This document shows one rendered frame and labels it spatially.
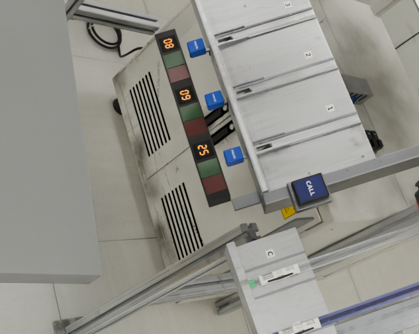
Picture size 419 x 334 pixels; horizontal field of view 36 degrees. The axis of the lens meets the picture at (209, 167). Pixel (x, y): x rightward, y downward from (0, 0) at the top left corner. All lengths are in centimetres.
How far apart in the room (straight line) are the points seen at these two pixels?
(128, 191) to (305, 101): 85
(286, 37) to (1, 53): 49
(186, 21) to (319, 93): 67
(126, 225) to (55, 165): 84
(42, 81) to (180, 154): 70
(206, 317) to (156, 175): 43
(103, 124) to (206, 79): 43
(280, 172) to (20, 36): 48
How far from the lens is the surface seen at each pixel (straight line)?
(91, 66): 203
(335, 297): 232
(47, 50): 111
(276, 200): 105
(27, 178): 95
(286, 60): 116
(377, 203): 152
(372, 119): 170
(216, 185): 108
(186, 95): 115
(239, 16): 121
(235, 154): 107
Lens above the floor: 136
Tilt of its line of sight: 40 degrees down
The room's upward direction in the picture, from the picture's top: 55 degrees clockwise
